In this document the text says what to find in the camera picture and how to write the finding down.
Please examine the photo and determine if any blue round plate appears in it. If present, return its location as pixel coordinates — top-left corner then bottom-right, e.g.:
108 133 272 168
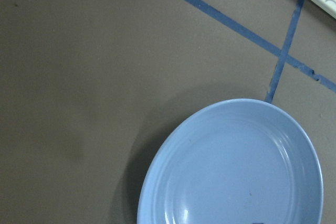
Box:
136 99 323 223

